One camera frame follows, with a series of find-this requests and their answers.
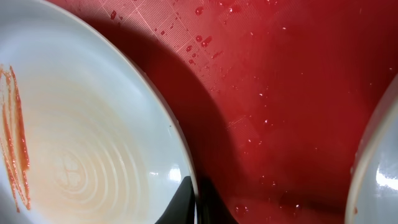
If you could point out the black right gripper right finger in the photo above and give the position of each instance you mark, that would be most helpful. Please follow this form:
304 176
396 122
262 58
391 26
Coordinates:
211 208

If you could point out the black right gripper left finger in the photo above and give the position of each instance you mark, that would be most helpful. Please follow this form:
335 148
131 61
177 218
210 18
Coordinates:
181 209

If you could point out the white plate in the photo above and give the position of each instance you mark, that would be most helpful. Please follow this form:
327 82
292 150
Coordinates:
85 136
372 196

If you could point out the red plastic tray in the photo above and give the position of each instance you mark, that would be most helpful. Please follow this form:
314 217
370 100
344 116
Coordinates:
272 96

